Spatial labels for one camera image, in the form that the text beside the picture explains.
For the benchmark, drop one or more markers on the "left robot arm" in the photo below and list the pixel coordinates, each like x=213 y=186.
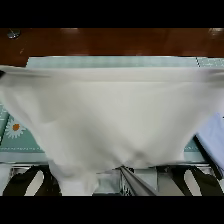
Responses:
x=16 y=183

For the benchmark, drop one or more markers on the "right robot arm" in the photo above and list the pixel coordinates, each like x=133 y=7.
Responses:
x=181 y=180

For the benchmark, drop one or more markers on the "white shirt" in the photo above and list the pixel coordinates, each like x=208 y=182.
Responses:
x=110 y=113

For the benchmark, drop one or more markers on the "light blue garment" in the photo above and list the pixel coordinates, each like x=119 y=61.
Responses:
x=213 y=136

